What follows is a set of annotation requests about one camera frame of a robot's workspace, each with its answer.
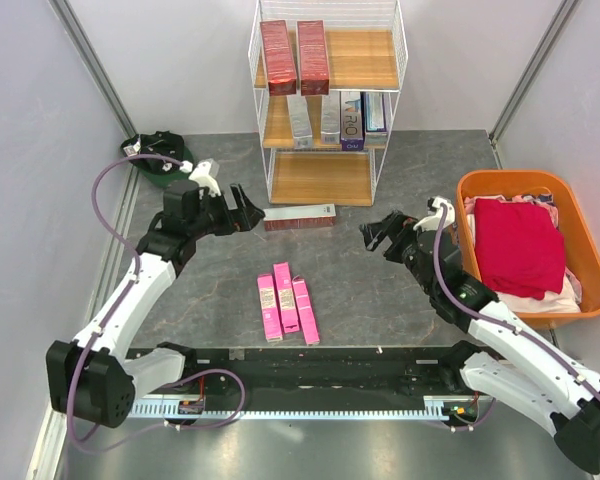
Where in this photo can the aluminium frame post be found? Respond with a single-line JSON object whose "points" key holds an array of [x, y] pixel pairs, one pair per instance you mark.
{"points": [[88, 54], [547, 42]]}

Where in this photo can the pink box right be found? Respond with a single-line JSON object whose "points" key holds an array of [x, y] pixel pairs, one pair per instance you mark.
{"points": [[305, 312]]}

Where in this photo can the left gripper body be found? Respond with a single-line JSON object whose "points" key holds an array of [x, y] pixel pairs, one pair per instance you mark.
{"points": [[214, 217]]}

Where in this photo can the black green cap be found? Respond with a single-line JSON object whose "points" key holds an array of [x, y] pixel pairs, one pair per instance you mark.
{"points": [[165, 143]]}

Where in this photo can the white wire wooden shelf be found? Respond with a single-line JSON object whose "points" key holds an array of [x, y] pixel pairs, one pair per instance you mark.
{"points": [[367, 52]]}

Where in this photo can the dark red toothpaste box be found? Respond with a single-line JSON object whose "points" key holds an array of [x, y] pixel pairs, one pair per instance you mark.
{"points": [[279, 63]]}

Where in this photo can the pink box middle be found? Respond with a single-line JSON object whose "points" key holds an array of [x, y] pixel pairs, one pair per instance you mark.
{"points": [[288, 311]]}

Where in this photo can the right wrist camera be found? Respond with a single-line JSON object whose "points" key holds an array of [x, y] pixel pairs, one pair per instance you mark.
{"points": [[441, 214]]}

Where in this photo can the silver red box front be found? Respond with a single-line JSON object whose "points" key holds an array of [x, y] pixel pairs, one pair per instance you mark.
{"points": [[312, 58]]}

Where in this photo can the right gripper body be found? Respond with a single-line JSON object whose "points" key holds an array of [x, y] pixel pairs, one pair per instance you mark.
{"points": [[403, 248]]}

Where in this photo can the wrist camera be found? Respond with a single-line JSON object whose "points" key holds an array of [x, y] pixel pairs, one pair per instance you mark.
{"points": [[441, 214], [204, 174]]}

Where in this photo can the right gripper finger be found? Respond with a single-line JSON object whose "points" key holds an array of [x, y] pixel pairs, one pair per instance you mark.
{"points": [[390, 226], [373, 235]]}

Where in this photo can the slim silver toothpaste box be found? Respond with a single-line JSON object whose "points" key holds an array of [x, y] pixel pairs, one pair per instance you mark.
{"points": [[330, 118]]}

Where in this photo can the white pink clothes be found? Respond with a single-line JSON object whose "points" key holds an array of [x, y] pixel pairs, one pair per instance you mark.
{"points": [[569, 299]]}

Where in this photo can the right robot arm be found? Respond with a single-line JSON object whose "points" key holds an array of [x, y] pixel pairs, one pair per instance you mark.
{"points": [[515, 364]]}

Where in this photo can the purple RiO toothpaste box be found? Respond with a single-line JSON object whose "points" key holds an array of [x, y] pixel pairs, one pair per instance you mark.
{"points": [[351, 116]]}

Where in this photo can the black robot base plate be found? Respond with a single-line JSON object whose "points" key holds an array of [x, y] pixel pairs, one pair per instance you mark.
{"points": [[298, 378]]}

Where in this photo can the silver Protefix toothpaste box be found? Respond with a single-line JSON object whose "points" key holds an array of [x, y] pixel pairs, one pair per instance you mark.
{"points": [[300, 124]]}

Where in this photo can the pink box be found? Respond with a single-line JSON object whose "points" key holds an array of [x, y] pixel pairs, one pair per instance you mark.
{"points": [[288, 311], [305, 312], [269, 308]]}

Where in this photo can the silver red box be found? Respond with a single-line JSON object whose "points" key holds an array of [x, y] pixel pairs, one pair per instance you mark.
{"points": [[312, 58], [299, 217]]}

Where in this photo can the right aluminium frame post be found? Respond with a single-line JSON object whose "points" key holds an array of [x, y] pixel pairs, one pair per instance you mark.
{"points": [[547, 42]]}

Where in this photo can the red cloth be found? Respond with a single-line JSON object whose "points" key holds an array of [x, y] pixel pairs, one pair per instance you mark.
{"points": [[518, 249]]}

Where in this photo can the pink box left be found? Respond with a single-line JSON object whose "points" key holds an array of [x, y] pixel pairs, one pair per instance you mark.
{"points": [[269, 308]]}

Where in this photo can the slotted cable duct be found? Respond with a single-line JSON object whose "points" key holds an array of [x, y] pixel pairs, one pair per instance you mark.
{"points": [[173, 408]]}

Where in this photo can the aluminium floor rail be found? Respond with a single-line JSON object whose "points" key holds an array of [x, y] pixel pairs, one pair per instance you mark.
{"points": [[116, 224]]}

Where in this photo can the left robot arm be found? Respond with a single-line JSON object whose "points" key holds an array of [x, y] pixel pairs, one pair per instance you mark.
{"points": [[91, 376]]}

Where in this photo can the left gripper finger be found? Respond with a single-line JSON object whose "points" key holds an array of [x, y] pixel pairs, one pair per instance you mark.
{"points": [[243, 203], [244, 219]]}

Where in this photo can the left aluminium frame post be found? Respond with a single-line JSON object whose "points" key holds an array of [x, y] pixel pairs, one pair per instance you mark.
{"points": [[88, 54]]}

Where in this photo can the orange plastic basin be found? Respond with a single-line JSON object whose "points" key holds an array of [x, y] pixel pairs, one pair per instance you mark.
{"points": [[582, 256]]}

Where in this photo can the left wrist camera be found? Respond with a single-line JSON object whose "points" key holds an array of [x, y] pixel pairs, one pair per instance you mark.
{"points": [[204, 174]]}

